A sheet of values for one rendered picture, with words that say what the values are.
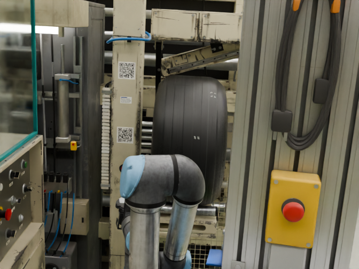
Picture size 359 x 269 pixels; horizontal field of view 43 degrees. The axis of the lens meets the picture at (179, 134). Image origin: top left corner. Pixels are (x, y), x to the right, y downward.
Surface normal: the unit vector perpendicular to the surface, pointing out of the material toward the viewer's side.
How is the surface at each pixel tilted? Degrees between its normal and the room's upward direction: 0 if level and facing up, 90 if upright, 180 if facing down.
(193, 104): 45
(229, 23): 90
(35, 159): 90
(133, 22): 90
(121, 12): 90
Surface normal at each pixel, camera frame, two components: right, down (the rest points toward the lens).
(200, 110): 0.02, -0.43
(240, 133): -0.19, 0.22
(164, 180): 0.26, 0.15
